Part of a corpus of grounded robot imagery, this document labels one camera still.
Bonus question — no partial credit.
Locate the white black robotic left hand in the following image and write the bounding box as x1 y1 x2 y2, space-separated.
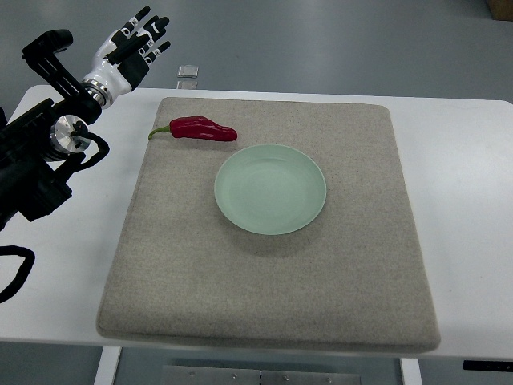
83 6 171 99

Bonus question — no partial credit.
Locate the red pepper with green stem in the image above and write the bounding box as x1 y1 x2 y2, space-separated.
147 115 238 142

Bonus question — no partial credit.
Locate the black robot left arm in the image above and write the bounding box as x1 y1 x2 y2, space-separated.
1 29 110 225

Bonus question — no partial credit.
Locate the silver floor socket plate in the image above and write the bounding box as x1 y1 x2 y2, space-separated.
177 64 199 79

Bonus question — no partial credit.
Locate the light green round plate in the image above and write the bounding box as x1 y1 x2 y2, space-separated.
213 144 327 236

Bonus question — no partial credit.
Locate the white left table leg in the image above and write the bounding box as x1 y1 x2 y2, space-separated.
93 346 122 385

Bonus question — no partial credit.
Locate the white table leg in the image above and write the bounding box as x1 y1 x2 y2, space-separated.
93 346 122 385
400 359 422 385

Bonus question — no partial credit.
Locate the grey metal table crossbar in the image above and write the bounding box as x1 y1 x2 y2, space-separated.
160 366 362 385

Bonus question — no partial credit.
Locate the beige felt mat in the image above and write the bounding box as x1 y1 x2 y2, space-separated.
96 97 441 353

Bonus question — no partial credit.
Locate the cardboard box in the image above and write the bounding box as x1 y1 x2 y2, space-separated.
486 0 513 22

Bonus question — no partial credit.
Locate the white right table leg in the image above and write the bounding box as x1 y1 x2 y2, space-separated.
400 359 422 385

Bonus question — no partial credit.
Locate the black table control panel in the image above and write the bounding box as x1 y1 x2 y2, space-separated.
463 360 513 372

